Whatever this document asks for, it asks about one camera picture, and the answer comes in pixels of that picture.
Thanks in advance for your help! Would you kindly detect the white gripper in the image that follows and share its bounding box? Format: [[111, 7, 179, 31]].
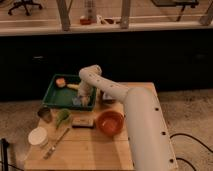
[[78, 81, 92, 106]]

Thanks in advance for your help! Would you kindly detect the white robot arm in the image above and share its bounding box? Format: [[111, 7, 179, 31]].
[[79, 65, 178, 171]]

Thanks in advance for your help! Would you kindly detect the yellow toy banana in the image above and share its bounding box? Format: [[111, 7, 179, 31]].
[[67, 84, 79, 90]]

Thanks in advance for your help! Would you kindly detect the dark brown bowl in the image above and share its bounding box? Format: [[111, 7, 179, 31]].
[[102, 92, 116, 104]]

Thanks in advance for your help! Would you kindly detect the orange round toy food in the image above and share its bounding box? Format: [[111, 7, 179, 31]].
[[55, 78, 66, 88]]

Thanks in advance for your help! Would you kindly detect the green plastic tray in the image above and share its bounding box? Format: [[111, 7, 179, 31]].
[[43, 74, 96, 111]]

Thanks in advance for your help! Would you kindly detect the black rectangular block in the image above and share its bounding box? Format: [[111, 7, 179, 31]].
[[72, 118, 94, 128]]

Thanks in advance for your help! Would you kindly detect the green toy vegetable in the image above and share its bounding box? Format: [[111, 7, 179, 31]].
[[56, 109, 70, 128]]

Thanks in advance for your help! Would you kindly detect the orange bowl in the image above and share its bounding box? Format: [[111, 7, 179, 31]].
[[95, 110, 124, 137]]

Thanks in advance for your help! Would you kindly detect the small metal cup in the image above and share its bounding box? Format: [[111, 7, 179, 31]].
[[37, 107, 52, 123]]

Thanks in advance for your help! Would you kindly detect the white round container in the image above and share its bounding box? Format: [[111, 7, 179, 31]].
[[28, 127, 48, 148]]

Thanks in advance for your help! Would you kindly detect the red object on shelf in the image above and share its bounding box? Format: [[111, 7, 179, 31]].
[[79, 16, 92, 25]]

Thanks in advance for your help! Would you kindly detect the black stand at left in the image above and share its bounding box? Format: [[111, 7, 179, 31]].
[[0, 138, 24, 171]]

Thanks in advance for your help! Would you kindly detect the black office chair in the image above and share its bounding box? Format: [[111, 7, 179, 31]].
[[8, 0, 43, 16]]

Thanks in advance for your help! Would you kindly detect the black floor cable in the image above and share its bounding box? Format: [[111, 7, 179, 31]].
[[169, 132, 213, 171]]

